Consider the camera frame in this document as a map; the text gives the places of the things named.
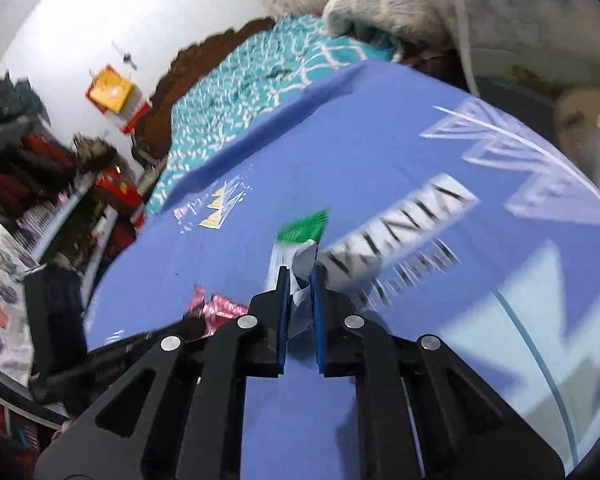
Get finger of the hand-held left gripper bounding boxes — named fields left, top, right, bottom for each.
left=87, top=317, right=206, bottom=378

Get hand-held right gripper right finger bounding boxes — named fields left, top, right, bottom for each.
left=311, top=264, right=566, bottom=480

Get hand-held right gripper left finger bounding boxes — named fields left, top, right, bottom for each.
left=34, top=266, right=291, bottom=480

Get pink foil wrapper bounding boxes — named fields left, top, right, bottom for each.
left=182, top=285, right=251, bottom=336

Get green silver wrapper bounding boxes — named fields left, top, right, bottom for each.
left=267, top=208, right=331, bottom=343

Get white printed plastic bag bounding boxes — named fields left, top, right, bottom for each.
left=0, top=200, right=36, bottom=376

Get metal shelf rack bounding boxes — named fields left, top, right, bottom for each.
left=0, top=75, right=146, bottom=281

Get red box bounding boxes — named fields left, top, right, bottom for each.
left=96, top=167, right=146, bottom=226

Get red clothing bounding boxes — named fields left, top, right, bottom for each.
left=0, top=132, right=76, bottom=211

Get brown bag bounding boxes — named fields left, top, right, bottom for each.
left=72, top=135, right=118, bottom=173

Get blue printed blanket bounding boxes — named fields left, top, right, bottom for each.
left=82, top=60, right=600, bottom=480

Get dark clothes pile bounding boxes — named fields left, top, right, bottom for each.
left=0, top=75, right=48, bottom=133

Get teal patterned bedsheet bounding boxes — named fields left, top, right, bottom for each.
left=145, top=14, right=406, bottom=216

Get carved wooden headboard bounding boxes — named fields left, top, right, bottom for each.
left=132, top=16, right=276, bottom=161

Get clear plastic storage bin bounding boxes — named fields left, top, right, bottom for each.
left=445, top=0, right=600, bottom=106

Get yellow red wall calendar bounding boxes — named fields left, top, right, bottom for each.
left=86, top=64, right=151, bottom=135

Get white cable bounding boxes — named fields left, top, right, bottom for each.
left=442, top=0, right=481, bottom=96

